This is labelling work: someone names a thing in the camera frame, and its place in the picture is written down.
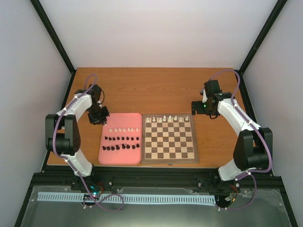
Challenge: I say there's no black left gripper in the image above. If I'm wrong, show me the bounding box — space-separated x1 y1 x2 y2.
88 105 110 125

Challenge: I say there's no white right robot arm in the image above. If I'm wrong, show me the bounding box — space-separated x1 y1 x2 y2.
191 80 273 191

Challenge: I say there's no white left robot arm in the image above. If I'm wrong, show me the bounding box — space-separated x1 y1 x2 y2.
45 84 110 191

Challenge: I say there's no wooden chess board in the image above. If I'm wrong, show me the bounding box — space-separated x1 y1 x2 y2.
141 114 199 165

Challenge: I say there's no pink plastic tray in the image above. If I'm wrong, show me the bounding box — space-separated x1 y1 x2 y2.
98 113 142 165

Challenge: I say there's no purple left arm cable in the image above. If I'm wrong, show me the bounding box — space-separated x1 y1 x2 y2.
52 73 124 211

